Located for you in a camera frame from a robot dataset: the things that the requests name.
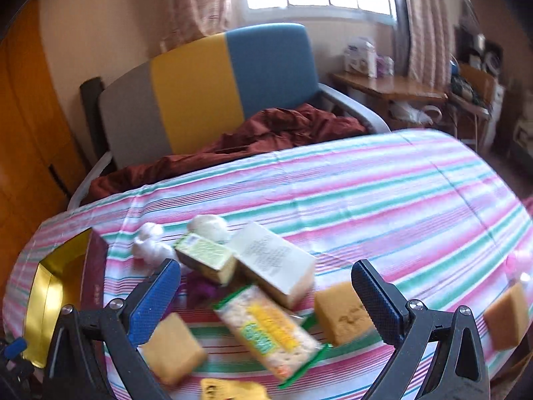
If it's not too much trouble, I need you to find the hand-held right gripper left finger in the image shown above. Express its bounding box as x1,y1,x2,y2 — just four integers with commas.
44,258,182,400

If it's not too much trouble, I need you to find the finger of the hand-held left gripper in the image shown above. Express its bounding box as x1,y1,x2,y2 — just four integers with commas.
2,337,29,362

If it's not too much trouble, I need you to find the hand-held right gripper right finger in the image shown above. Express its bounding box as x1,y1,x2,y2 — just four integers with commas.
351,259,491,400

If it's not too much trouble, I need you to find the purple wrapper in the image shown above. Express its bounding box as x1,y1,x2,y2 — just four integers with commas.
183,273,226,307

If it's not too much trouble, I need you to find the yellow sponge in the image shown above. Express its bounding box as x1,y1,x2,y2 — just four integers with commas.
313,281,375,346
142,312,209,386
483,282,530,351

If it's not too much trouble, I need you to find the red box with gold lining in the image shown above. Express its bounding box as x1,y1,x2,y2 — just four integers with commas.
23,227,110,369

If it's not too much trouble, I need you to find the green soap box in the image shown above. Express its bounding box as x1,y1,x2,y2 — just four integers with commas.
174,232,238,286

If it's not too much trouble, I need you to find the white gauze roll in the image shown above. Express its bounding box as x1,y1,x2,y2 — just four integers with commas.
187,214,231,242

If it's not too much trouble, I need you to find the rice cracker snack packet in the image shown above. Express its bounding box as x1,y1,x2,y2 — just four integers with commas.
213,284,331,389

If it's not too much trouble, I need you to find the yellow plush toy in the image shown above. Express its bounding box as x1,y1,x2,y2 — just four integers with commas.
200,377,269,400

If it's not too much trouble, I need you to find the white knotted cloth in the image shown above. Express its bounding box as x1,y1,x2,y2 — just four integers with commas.
132,222,176,265

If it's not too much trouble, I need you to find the white cardboard box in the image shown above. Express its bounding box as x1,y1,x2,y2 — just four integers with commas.
228,222,317,310

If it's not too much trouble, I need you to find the maroon blanket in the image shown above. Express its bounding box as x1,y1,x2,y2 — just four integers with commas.
81,103,369,206

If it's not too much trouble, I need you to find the wooden wardrobe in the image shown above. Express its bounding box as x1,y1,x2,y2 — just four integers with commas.
0,0,90,301

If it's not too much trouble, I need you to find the grey yellow blue armchair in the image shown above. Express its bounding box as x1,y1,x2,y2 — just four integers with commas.
67,23,392,211

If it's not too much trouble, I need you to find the wooden desk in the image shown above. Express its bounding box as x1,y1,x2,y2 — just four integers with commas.
331,73,448,134

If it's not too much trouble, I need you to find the small wooden table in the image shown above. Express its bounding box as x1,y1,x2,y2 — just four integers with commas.
447,92,492,151

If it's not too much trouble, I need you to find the purple package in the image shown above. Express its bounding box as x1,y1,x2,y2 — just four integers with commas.
376,55,395,78

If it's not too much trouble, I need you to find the white carton on desk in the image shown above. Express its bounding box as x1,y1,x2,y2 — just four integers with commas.
343,37,377,79

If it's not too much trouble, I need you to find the brown cardboard box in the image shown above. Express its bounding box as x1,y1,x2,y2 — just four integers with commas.
458,63,498,105

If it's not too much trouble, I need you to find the pink patterned curtain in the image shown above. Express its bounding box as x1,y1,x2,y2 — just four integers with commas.
164,0,246,51
393,0,459,92

